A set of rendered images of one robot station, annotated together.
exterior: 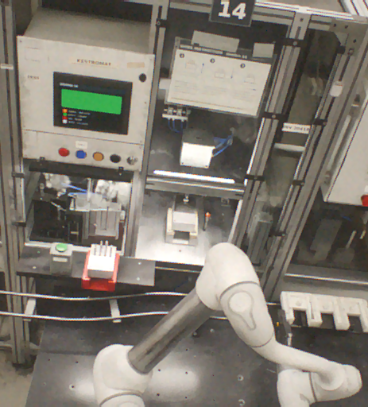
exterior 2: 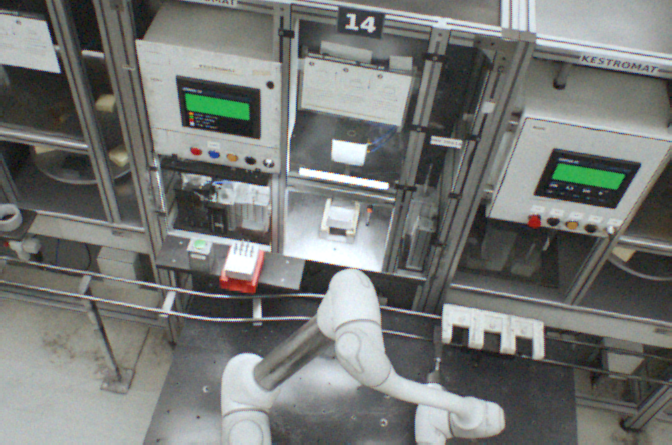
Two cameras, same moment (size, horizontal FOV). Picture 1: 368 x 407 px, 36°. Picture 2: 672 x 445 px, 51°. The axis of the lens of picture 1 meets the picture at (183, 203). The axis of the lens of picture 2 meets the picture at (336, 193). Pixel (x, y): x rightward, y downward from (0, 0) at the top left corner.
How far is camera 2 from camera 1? 56 cm
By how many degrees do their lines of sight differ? 11
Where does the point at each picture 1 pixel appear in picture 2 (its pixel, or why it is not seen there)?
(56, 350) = (194, 348)
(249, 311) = (355, 355)
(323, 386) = (459, 424)
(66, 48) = (186, 54)
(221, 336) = not seen: hidden behind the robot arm
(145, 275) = (291, 276)
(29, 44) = (148, 49)
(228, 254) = (349, 286)
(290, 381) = (428, 413)
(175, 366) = (318, 376)
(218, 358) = not seen: hidden behind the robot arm
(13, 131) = (143, 128)
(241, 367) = not seen: hidden behind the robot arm
